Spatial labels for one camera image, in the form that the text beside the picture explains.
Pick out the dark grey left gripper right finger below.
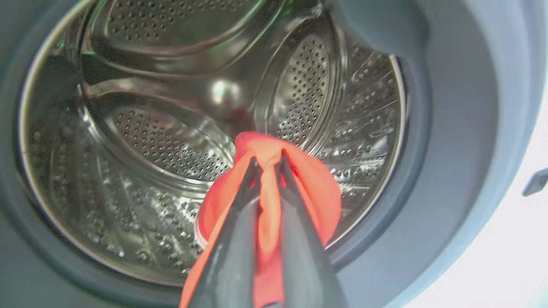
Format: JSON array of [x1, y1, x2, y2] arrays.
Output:
[[275, 151, 348, 308]]

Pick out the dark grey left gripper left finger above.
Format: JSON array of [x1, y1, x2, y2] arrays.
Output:
[[187, 157, 262, 308]]

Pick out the orange-red cloth garment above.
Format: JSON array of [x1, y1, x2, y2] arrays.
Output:
[[179, 131, 342, 308]]

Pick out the white washing machine front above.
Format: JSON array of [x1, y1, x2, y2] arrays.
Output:
[[0, 0, 548, 308]]

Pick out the white front-load washing machine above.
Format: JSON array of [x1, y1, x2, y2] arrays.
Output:
[[0, 0, 548, 308]]

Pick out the stainless steel perforated drum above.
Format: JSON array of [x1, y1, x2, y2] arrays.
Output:
[[18, 0, 406, 286]]

